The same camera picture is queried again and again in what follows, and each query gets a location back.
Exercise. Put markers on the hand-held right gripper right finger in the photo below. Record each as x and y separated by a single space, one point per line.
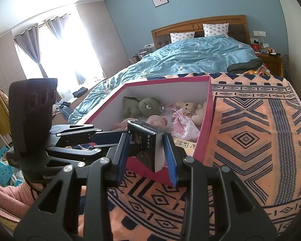
171 160

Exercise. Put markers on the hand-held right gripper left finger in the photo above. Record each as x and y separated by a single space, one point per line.
123 158

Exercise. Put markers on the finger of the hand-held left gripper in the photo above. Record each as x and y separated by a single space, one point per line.
75 133
72 158

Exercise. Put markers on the yellow beige carton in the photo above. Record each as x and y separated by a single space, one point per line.
183 144

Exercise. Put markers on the black carton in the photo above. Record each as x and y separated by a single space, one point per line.
145 145

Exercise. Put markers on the pink knitted plush toy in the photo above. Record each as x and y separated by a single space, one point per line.
155 120

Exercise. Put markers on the pink cardboard box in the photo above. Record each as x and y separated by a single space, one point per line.
207 120

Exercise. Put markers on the cream teddy bear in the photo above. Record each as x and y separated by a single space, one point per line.
188 106

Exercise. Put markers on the green dinosaur plush toy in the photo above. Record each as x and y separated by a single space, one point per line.
148 105

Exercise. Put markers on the person's left forearm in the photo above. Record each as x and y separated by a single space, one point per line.
10 195

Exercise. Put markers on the blue denim cloth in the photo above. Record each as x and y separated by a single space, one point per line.
65 111

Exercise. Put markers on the mustard yellow garment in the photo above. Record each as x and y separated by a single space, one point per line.
0 108

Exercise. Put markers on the black pouch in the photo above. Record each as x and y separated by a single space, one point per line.
79 92

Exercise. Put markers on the blue plastic basket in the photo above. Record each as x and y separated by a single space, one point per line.
1 170

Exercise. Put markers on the grey purple curtain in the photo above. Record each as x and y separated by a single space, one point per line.
57 30
30 45

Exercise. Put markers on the orange patterned blanket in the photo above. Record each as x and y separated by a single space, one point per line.
253 143

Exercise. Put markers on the blue floral duvet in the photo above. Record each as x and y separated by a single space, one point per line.
190 57

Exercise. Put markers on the dark grey folded cloth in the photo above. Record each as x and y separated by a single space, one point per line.
243 65

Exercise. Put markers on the white heart print pillow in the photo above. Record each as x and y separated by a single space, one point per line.
215 29
182 37

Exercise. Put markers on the wooden nightstand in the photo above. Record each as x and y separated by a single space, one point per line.
273 64

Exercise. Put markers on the wooden headboard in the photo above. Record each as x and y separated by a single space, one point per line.
215 20

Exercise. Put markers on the white wall switch panel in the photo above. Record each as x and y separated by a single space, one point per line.
149 46

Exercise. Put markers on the white wall socket panel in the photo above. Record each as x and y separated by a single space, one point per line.
259 33

